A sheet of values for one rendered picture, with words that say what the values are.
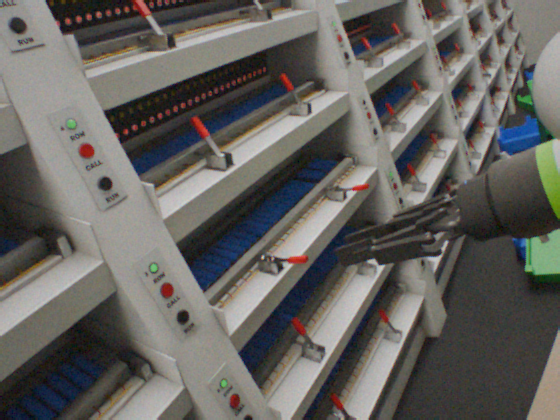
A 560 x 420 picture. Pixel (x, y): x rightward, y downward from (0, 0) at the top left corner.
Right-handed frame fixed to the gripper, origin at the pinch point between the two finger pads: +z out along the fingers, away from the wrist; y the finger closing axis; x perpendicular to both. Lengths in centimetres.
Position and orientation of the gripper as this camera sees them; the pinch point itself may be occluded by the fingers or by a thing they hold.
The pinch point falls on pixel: (362, 245)
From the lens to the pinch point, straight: 62.9
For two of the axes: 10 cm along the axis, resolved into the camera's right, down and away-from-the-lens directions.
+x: -5.4, -8.2, -1.8
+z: -6.7, 2.9, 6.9
